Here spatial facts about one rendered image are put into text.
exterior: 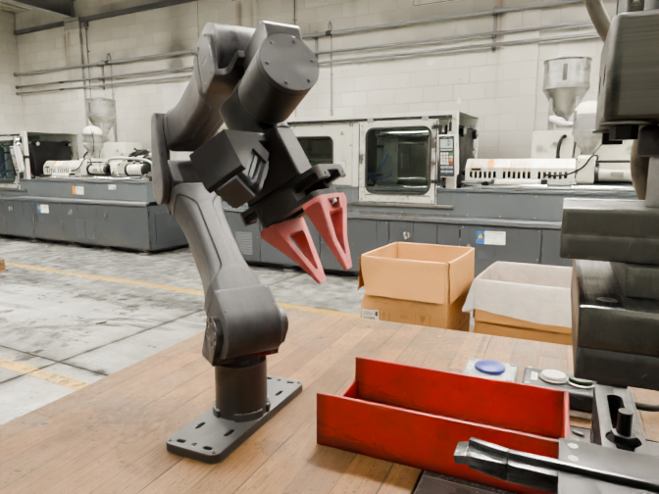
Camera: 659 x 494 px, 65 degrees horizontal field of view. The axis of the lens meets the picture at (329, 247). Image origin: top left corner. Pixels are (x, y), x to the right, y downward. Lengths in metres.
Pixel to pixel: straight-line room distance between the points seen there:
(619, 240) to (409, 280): 2.38
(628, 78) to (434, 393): 0.46
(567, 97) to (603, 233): 5.15
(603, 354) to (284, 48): 0.35
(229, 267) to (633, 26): 0.48
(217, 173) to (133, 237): 6.90
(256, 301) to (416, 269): 2.08
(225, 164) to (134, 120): 9.72
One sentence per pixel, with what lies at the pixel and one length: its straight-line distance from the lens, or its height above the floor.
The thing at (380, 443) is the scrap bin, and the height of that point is 0.92.
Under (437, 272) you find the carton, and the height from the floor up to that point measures 0.67.
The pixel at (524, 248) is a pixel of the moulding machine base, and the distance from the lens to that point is 4.87.
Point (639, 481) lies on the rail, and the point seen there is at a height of 0.99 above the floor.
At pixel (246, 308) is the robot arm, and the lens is 0.58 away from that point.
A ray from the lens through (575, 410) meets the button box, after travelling 0.73.
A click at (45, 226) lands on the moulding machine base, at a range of 8.81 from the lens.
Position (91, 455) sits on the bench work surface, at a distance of 0.64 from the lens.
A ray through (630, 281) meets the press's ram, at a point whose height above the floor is 1.15.
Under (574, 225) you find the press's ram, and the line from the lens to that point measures 0.29.
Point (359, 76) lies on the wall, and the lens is 7.54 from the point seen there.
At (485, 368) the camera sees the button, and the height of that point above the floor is 0.94.
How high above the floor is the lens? 1.21
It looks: 9 degrees down
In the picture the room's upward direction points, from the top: straight up
